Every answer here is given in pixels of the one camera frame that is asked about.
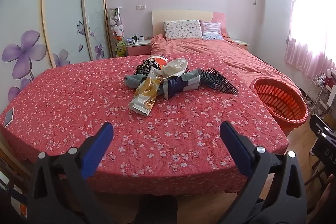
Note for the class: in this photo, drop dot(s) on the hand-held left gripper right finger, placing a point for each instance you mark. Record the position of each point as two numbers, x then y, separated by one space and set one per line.
236 146

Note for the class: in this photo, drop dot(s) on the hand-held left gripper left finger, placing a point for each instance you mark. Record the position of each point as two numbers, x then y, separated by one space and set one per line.
98 146

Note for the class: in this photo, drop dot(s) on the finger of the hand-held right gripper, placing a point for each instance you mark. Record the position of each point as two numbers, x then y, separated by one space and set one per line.
317 123

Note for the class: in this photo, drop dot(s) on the orange plastic basket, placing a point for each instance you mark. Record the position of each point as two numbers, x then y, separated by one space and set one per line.
278 99

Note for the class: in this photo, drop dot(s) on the red floral tablecloth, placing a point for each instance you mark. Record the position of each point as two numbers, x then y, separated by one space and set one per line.
105 108

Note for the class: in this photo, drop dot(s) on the black plastic mesh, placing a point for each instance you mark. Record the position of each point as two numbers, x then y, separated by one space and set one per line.
218 81

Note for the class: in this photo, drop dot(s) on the gold snack packet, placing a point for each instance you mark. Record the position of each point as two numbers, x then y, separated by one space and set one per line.
145 94

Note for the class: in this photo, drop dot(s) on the light green sock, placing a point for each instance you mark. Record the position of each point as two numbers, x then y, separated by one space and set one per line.
134 81

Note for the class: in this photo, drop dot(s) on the navy grey plaid cloth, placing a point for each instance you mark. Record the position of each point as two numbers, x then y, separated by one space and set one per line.
179 83

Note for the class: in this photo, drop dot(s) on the salmon pink duvet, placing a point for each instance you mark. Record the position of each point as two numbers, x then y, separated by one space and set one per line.
223 56

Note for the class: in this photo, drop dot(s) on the black floral scrunchie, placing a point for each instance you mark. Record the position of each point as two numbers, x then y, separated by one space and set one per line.
147 66

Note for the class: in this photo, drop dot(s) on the white smartphone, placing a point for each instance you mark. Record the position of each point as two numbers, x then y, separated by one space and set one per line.
9 117

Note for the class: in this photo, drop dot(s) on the pink curtain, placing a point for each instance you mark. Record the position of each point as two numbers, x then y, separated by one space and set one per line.
309 24

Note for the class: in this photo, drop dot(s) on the green frog plush toy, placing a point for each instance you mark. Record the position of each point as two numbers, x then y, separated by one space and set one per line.
119 48

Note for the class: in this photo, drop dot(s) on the clear plastic bag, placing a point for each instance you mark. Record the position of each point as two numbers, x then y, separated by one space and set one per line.
174 66

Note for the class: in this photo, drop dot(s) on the pink white nightstand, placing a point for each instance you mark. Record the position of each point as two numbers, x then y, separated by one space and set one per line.
138 49
241 43

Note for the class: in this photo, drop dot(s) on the red paper cup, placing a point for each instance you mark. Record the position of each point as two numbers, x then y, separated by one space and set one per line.
160 60

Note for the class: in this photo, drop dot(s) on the dark mug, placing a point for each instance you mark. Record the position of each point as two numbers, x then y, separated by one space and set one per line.
135 38

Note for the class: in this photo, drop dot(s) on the white mug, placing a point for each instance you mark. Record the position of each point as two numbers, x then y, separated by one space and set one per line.
141 38

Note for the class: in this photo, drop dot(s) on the pink striped pillow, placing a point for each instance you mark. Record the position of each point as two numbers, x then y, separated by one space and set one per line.
212 29

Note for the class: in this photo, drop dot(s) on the clear tube of plush toys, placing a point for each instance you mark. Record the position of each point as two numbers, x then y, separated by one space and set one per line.
116 23

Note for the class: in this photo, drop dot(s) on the white floral pillow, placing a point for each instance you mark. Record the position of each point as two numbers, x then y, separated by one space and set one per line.
182 29

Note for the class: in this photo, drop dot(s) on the floral sliding door wardrobe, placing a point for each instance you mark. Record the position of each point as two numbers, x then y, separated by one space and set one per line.
63 8

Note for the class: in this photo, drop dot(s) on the beige pink headboard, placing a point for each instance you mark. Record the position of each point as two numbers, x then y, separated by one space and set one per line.
181 15

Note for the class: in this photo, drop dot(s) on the white wall switch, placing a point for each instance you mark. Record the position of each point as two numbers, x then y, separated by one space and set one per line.
141 7

